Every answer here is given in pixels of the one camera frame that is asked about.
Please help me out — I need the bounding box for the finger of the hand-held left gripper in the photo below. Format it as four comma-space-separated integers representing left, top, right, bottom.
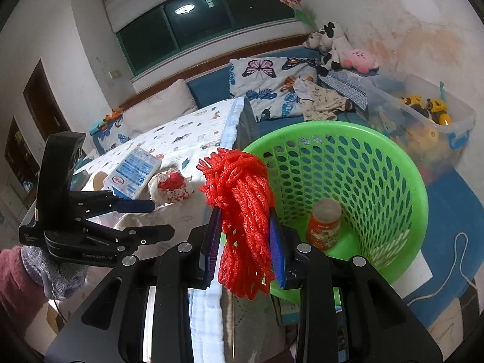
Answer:
81, 224, 175, 262
70, 190, 156, 221

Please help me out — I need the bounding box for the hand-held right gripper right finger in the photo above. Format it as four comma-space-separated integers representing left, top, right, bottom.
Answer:
268, 215, 443, 363

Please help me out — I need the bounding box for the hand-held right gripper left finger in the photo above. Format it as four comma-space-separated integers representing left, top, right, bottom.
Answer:
45, 206, 224, 363

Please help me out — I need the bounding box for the blue and white carton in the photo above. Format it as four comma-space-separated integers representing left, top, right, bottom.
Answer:
102, 147, 163, 200

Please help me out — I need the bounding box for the red white wrapper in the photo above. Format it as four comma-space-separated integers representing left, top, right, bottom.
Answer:
147, 169, 193, 207

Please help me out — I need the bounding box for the red foam fruit net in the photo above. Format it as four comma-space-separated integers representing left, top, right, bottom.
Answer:
198, 149, 277, 300

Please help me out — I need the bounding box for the green plastic basket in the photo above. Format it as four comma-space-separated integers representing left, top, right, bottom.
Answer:
240, 121, 430, 306

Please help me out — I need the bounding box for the person's left forearm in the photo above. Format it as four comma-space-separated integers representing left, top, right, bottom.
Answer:
0, 246, 51, 335

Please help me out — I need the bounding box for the person's left hand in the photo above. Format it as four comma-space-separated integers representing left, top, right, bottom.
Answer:
21, 245, 90, 302

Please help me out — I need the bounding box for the dark wooden shelf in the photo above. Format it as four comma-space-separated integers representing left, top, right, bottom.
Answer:
4, 115, 41, 198

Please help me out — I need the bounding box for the blue print pillow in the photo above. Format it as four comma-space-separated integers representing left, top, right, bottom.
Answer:
91, 117, 131, 155

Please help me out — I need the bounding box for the orange toy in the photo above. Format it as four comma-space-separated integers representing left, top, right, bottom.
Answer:
100, 107, 124, 124

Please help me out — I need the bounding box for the dark wooden door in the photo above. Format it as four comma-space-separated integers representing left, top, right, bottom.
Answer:
23, 58, 71, 141

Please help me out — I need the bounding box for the printed white blanket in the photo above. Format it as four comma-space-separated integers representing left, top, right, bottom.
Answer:
71, 97, 258, 363

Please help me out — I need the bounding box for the plain white pillow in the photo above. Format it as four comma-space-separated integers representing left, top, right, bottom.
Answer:
120, 79, 199, 137

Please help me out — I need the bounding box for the blue bed sheet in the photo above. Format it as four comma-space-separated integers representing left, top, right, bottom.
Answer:
187, 45, 484, 326

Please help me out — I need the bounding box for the beige printed baby clothing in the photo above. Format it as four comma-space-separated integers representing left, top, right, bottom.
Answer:
293, 77, 356, 123

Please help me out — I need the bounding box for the wooden headboard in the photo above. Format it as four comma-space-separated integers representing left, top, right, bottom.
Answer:
116, 32, 315, 109

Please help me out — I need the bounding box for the butterfly print pillow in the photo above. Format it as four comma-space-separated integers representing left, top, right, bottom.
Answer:
227, 56, 323, 122

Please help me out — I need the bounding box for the blue striped cloth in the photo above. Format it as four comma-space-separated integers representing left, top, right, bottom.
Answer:
324, 71, 370, 113

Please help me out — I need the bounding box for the dark window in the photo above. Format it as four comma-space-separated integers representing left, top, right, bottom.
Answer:
115, 0, 300, 78

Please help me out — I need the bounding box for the white roller blind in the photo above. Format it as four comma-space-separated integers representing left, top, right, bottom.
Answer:
102, 0, 227, 33

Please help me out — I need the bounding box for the clear plastic storage box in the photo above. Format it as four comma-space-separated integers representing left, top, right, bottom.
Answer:
364, 73, 477, 189

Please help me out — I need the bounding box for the pink plush toy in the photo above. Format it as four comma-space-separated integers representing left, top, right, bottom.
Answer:
340, 48, 380, 75

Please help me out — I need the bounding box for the cow plush toy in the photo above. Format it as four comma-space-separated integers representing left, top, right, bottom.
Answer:
304, 21, 358, 77

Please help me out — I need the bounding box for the yellow toy truck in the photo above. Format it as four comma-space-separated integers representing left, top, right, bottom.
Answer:
424, 97, 453, 126

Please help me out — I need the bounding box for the white cable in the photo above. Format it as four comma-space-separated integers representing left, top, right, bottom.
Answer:
406, 231, 478, 304

